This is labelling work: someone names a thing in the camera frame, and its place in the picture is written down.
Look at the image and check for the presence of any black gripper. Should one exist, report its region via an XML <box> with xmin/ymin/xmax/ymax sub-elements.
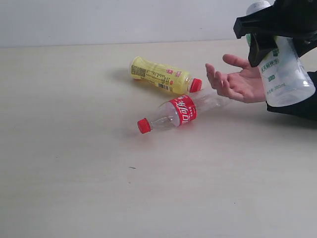
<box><xmin>233</xmin><ymin>0</ymin><xmax>317</xmax><ymax>67</ymax></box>

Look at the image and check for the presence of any white bottle green label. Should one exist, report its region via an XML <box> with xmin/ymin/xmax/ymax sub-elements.
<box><xmin>245</xmin><ymin>0</ymin><xmax>316</xmax><ymax>107</ymax></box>

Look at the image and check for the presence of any clear cola bottle red label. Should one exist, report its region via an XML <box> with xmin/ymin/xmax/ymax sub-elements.
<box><xmin>137</xmin><ymin>88</ymin><xmax>232</xmax><ymax>134</ymax></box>

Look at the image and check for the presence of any yellow bottle red cap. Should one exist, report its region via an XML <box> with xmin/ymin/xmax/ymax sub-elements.
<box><xmin>129</xmin><ymin>56</ymin><xmax>202</xmax><ymax>95</ymax></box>

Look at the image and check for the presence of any person's open bare hand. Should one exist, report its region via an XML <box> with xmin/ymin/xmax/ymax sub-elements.
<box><xmin>205</xmin><ymin>54</ymin><xmax>266</xmax><ymax>104</ymax></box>

